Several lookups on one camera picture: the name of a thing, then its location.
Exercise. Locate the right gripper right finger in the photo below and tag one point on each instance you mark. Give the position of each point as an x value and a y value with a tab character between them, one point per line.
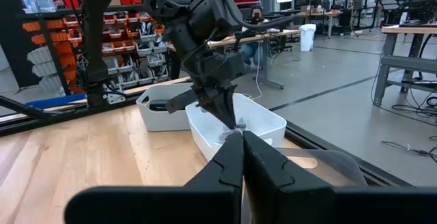
273	183

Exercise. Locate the shelf rack with parts bins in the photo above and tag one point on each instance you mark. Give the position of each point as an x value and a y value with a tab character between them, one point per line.
123	46

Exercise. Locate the white plastic bin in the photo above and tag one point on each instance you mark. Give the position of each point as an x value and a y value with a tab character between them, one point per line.
266	121

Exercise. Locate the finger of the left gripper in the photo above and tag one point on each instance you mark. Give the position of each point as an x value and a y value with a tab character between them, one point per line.
228	108
211	106

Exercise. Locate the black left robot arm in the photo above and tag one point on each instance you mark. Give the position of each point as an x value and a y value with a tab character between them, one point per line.
99	29

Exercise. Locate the black stapler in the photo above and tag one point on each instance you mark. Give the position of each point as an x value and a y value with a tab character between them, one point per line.
157	105

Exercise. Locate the small background table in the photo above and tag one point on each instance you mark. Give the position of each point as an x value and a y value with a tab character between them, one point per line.
324	14

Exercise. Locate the grey plastic bin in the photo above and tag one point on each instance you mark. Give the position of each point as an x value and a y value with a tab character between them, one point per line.
160	121

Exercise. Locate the person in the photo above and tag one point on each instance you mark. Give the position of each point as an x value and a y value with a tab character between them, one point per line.
254	48

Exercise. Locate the clear plastic storage box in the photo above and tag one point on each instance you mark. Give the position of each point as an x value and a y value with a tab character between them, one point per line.
37	3

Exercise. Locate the lilac staple remover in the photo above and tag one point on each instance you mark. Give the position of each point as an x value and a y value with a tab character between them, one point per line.
228	134

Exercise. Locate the white trash can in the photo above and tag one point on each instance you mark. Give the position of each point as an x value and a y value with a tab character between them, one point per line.
307	36

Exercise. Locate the grey metal workbench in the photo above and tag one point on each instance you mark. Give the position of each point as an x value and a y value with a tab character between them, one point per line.
403	61

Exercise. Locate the long wooden work table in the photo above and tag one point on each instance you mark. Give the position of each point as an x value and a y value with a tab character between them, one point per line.
252	38

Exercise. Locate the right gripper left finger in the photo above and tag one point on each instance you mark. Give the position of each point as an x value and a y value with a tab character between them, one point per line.
227	166

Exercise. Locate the blue panel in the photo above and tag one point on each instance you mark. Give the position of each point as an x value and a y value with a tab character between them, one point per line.
51	101

